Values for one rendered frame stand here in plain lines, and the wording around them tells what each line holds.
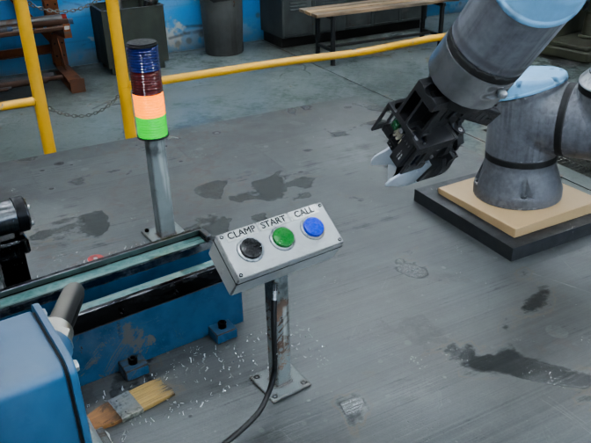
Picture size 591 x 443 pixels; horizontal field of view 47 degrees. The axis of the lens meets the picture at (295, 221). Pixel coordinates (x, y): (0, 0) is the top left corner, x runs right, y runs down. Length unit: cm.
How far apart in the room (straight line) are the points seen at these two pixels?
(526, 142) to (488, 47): 78
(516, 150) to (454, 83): 75
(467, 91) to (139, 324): 63
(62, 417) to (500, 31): 52
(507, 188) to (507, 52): 82
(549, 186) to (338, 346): 62
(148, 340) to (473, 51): 69
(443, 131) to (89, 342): 61
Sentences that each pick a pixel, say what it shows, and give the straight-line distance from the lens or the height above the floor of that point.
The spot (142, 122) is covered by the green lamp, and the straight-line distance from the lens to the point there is 138.
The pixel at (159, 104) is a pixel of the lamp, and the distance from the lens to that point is 137.
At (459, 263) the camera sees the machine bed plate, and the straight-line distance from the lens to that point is 140.
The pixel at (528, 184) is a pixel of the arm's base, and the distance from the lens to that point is 151.
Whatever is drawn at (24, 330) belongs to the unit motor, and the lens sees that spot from 37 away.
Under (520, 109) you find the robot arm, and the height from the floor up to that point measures 106.
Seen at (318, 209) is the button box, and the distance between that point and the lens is 96.
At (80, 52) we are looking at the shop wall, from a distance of 625.
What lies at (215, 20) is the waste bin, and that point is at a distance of 614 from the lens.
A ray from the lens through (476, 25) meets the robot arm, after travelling 71.
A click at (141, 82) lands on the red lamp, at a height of 115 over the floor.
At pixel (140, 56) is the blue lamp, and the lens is 134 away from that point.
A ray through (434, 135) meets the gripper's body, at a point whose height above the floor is 123.
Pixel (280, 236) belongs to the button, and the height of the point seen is 107.
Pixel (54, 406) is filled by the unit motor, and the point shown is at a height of 129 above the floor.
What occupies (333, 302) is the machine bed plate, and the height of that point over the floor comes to 80.
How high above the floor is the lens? 151
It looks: 28 degrees down
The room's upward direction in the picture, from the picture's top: 1 degrees counter-clockwise
